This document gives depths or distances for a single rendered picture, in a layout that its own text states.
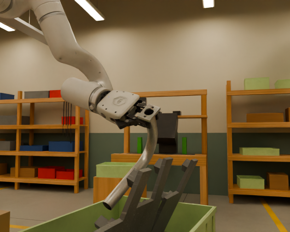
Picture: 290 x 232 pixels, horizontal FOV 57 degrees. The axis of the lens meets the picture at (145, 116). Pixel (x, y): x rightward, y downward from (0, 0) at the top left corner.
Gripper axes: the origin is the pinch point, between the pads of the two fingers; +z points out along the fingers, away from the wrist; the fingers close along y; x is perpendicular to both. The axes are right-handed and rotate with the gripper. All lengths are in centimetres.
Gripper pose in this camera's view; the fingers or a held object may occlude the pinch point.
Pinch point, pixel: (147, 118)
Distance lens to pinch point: 74.0
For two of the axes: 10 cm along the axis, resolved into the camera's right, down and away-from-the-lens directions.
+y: 5.5, -6.3, 5.5
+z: 8.2, 3.0, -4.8
